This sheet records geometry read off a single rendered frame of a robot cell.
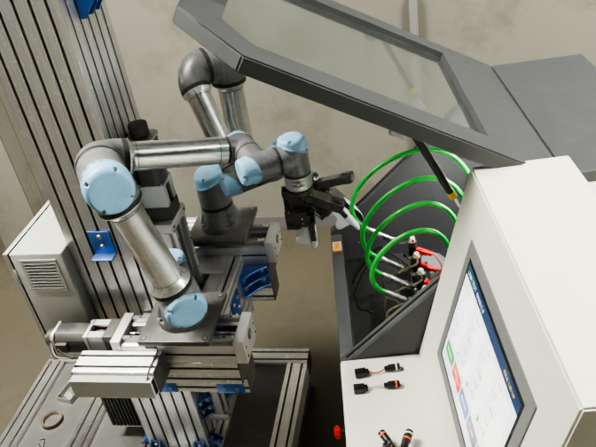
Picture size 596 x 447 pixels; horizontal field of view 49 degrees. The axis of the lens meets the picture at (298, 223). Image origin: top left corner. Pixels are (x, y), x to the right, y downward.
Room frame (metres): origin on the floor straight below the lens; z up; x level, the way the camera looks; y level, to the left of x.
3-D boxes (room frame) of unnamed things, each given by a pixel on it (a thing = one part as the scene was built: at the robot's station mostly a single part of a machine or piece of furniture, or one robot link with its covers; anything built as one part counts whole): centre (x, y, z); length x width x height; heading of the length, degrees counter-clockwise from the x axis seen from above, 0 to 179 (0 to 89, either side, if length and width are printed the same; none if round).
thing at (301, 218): (1.55, -0.01, 1.36); 0.09 x 0.08 x 0.12; 85
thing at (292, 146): (1.55, -0.02, 1.52); 0.09 x 0.08 x 0.11; 108
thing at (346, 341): (1.66, -0.10, 0.87); 0.62 x 0.04 x 0.16; 175
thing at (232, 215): (2.03, 0.27, 1.09); 0.15 x 0.15 x 0.10
